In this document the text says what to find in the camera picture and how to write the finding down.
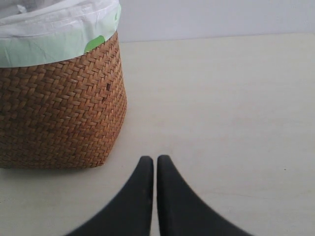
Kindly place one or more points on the woven brown wastebasket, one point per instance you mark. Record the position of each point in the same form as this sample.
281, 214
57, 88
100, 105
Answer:
63, 115

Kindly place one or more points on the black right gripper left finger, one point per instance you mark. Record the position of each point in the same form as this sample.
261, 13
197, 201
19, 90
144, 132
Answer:
129, 213

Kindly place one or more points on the white plastic bin liner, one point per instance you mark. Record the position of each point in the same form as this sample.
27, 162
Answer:
36, 32

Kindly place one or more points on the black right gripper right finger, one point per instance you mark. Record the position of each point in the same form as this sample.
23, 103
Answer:
180, 210

